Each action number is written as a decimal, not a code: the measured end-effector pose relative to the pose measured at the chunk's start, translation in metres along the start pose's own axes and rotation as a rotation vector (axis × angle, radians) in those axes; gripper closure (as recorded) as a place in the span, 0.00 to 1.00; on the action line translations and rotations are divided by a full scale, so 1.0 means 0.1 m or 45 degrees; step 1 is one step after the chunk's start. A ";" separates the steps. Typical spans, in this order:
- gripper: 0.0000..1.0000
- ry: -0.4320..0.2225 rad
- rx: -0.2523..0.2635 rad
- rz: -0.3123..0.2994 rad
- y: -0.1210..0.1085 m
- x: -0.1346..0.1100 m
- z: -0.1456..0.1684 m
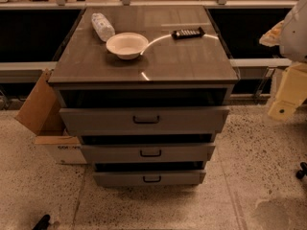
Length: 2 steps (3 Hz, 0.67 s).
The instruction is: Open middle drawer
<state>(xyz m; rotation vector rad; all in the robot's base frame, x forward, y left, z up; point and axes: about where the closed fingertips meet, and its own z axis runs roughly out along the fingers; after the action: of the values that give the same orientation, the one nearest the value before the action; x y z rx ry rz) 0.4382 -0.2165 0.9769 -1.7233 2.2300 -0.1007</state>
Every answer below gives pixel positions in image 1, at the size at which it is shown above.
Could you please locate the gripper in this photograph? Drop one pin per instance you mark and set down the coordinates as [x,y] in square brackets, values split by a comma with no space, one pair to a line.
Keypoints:
[295,37]

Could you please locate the grey drawer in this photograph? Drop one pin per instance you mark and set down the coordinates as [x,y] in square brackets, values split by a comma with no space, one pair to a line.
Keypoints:
[118,179]
[148,153]
[144,120]

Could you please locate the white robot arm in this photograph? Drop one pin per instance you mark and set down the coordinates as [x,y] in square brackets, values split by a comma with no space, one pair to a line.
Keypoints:
[290,35]

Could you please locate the grey drawer cabinet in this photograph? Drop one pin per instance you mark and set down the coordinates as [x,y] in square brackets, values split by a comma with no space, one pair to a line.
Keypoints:
[169,73]

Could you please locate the grey bottom drawer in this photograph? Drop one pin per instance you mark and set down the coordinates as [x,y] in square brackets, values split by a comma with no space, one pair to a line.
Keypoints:
[118,179]

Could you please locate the grey top drawer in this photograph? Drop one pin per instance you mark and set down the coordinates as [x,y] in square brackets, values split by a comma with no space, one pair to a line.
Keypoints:
[144,120]

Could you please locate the black chair caster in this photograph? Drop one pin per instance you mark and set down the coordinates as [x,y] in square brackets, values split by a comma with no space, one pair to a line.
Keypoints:
[303,170]

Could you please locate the white paper bowl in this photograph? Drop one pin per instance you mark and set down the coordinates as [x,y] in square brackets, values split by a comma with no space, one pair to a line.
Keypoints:
[127,45]

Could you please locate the clear plastic water bottle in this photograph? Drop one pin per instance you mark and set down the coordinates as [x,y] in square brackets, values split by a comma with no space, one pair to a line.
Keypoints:
[102,26]

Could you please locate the cardboard box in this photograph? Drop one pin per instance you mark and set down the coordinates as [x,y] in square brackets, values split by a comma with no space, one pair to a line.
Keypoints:
[40,115]

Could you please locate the black object on floor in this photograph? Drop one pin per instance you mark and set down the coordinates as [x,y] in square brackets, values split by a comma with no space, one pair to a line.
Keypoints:
[43,223]

